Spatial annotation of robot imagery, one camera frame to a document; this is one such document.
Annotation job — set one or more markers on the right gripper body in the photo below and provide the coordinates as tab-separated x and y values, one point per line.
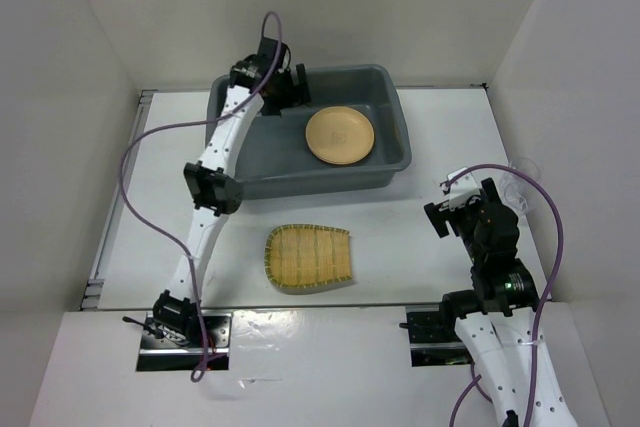
473	246

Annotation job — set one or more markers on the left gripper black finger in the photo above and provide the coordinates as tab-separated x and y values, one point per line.
271	109
302	86

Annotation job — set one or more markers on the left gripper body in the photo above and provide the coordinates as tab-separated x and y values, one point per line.
283	94

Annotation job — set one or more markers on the yellow bear plate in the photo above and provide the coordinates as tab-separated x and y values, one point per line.
340	135

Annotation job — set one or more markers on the woven bamboo tray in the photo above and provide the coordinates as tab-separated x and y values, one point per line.
302	257

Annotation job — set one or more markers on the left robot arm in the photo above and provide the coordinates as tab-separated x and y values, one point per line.
214	191

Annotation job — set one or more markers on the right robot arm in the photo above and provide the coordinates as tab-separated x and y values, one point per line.
498	319

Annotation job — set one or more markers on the grey plastic bin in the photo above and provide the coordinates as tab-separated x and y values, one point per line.
275	160

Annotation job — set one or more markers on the clear plastic cup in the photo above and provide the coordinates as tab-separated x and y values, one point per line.
516	192

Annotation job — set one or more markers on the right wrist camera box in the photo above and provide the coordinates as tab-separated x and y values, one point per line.
458	193

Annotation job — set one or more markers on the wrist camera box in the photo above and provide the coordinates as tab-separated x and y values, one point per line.
270	50
458	193

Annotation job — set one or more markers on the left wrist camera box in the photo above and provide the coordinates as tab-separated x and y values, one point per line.
270	50

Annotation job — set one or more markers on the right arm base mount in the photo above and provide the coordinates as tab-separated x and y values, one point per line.
430	344

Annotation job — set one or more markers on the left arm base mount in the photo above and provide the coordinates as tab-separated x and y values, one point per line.
163	350

